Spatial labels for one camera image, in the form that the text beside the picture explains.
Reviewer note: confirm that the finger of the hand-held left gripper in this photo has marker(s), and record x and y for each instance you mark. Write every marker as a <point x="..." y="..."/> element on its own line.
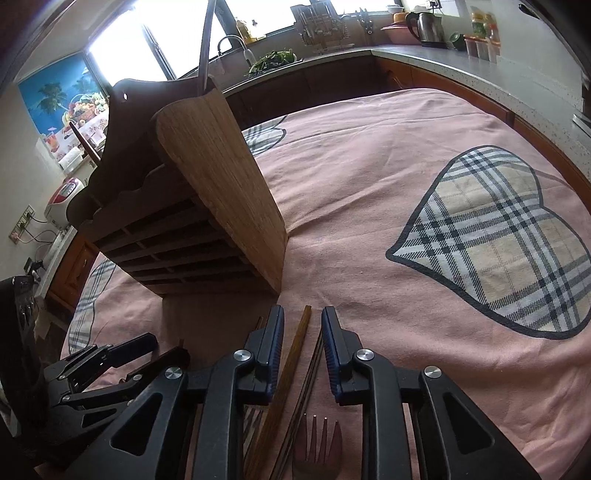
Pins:
<point x="161" y="362"/>
<point x="134" y="346"/>

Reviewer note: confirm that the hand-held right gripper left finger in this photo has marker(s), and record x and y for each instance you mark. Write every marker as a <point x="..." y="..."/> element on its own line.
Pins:
<point x="277" y="350"/>

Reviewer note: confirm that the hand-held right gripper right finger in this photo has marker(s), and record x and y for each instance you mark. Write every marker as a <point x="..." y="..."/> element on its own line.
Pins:
<point x="328" y="350"/>

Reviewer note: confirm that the light wooden chopstick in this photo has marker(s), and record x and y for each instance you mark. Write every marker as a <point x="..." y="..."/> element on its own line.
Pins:
<point x="288" y="369"/>

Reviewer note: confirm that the thin dark chopstick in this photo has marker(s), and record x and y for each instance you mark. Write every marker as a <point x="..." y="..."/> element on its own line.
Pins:
<point x="307" y="383"/>
<point x="314" y="387"/>

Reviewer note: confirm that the metal fork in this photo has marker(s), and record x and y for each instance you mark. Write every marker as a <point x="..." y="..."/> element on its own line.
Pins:
<point x="318" y="447"/>

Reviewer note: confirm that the wooden utensil holder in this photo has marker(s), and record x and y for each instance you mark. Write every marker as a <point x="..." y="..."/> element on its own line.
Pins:
<point x="221" y="184"/>

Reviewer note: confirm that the black plug adapter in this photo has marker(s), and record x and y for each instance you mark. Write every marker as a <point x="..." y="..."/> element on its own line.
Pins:
<point x="33" y="267"/>

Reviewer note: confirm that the pink plaid-heart tablecloth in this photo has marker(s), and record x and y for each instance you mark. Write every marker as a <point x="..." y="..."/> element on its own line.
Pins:
<point x="369" y="207"/>

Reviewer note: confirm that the red and white rice cooker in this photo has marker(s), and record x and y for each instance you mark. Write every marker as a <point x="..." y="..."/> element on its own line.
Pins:
<point x="64" y="194"/>

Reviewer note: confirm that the paper towel roll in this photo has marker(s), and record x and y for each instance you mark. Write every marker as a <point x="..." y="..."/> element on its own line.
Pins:
<point x="71" y="158"/>

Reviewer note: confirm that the green leafy vegetables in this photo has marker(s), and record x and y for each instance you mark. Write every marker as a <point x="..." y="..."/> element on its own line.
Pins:
<point x="272" y="62"/>

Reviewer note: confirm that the chrome kitchen faucet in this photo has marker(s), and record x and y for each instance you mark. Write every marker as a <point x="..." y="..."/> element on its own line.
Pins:
<point x="238" y="44"/>

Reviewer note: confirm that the kitchen window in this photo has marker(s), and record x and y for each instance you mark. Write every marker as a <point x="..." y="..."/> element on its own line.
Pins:
<point x="152" y="32"/>

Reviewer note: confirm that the yellow oil bottle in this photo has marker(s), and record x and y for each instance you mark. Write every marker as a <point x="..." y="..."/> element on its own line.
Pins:
<point x="243" y="30"/>

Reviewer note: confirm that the metal dish rack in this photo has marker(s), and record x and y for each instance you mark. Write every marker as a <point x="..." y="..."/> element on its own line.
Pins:
<point x="323" y="27"/>

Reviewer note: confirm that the pink plastic basin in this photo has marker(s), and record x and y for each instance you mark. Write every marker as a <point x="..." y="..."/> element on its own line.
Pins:
<point x="397" y="34"/>

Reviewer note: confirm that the black knife block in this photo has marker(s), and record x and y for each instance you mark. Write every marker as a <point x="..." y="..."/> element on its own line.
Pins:
<point x="367" y="21"/>

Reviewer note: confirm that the green cup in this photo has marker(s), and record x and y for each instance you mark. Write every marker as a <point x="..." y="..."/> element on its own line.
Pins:
<point x="458" y="41"/>

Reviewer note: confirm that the steel electric kettle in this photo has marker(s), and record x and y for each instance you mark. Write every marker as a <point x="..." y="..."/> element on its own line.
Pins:
<point x="429" y="30"/>

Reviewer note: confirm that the clear seasoning jar set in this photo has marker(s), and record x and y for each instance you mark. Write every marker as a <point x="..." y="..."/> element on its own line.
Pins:
<point x="480" y="48"/>

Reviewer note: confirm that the orange bowl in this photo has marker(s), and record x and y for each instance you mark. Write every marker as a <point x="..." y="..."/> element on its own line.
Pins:
<point x="400" y="17"/>

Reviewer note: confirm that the white bowl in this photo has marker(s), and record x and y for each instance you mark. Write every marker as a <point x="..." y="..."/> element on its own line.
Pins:
<point x="395" y="9"/>

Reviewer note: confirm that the yellow-lidded condiment bottle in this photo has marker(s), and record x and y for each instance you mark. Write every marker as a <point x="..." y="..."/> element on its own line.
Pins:
<point x="478" y="25"/>

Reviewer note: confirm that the orange condiment bottle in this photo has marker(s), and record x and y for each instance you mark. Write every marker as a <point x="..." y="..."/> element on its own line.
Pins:
<point x="492" y="27"/>

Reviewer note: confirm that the white wall socket strip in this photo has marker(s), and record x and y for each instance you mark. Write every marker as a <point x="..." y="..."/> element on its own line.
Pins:
<point x="21" y="224"/>

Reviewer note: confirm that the tropical fruit wall poster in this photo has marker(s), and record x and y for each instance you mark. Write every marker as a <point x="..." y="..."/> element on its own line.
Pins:
<point x="46" y="92"/>

